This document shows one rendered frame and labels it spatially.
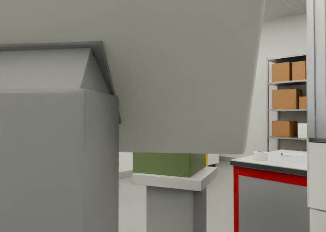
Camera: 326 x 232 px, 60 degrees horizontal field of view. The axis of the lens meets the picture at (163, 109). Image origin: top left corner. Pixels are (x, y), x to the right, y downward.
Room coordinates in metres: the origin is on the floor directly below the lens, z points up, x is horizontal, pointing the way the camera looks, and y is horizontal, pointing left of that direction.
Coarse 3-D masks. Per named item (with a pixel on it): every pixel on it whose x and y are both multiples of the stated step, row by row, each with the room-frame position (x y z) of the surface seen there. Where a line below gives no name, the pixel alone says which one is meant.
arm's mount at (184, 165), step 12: (144, 156) 1.13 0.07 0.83; (156, 156) 1.11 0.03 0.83; (168, 156) 1.09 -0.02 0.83; (180, 156) 1.07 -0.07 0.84; (192, 156) 1.09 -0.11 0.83; (204, 156) 1.25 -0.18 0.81; (144, 168) 1.13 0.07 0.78; (156, 168) 1.11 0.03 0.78; (168, 168) 1.09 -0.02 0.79; (180, 168) 1.07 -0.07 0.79; (192, 168) 1.09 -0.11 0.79
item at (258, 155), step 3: (255, 153) 1.47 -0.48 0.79; (258, 153) 1.45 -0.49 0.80; (261, 153) 1.45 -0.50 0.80; (264, 153) 1.45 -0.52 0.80; (267, 153) 1.46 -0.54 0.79; (255, 156) 1.47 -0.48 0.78; (258, 156) 1.45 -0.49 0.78; (261, 156) 1.45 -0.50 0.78; (264, 156) 1.45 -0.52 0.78; (267, 156) 1.46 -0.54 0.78; (255, 159) 1.47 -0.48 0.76; (258, 159) 1.45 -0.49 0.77; (261, 159) 1.45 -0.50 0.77; (264, 159) 1.45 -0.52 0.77; (267, 159) 1.46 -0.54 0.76
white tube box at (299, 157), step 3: (294, 153) 1.43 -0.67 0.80; (297, 153) 1.44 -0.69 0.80; (300, 153) 1.45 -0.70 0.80; (303, 153) 1.44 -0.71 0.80; (291, 156) 1.40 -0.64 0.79; (294, 156) 1.39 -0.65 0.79; (297, 156) 1.38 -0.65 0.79; (300, 156) 1.36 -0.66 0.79; (303, 156) 1.35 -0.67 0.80; (306, 156) 1.34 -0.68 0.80; (291, 159) 1.40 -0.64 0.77; (294, 159) 1.39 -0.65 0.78; (297, 159) 1.38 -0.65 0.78; (300, 159) 1.36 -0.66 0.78; (303, 159) 1.35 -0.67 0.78; (306, 159) 1.34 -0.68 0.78; (294, 162) 1.39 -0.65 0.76; (297, 162) 1.38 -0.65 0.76; (300, 162) 1.36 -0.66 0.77; (303, 162) 1.35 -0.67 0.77; (306, 162) 1.34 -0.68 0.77
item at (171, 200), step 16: (144, 176) 1.10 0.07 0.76; (160, 176) 1.08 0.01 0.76; (192, 176) 1.08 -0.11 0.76; (208, 176) 1.11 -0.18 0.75; (160, 192) 1.12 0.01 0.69; (176, 192) 1.09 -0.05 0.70; (192, 192) 1.07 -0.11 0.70; (160, 208) 1.12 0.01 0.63; (176, 208) 1.09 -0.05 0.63; (192, 208) 1.07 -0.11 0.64; (160, 224) 1.12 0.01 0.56; (176, 224) 1.09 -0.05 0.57; (192, 224) 1.07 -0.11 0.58
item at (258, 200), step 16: (240, 160) 1.45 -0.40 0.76; (256, 160) 1.45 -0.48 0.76; (272, 160) 1.45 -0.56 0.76; (288, 160) 1.45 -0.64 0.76; (240, 176) 1.45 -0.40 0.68; (256, 176) 1.39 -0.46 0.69; (272, 176) 1.33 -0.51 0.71; (288, 176) 1.28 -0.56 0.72; (304, 176) 1.23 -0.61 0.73; (240, 192) 1.45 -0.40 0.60; (256, 192) 1.39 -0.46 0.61; (272, 192) 1.33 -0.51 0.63; (288, 192) 1.28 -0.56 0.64; (304, 192) 1.23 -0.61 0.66; (240, 208) 1.45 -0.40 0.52; (256, 208) 1.39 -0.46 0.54; (272, 208) 1.33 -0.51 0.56; (288, 208) 1.28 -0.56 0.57; (304, 208) 1.23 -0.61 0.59; (240, 224) 1.45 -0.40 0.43; (256, 224) 1.39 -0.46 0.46; (272, 224) 1.33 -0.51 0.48; (288, 224) 1.28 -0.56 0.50; (304, 224) 1.23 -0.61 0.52
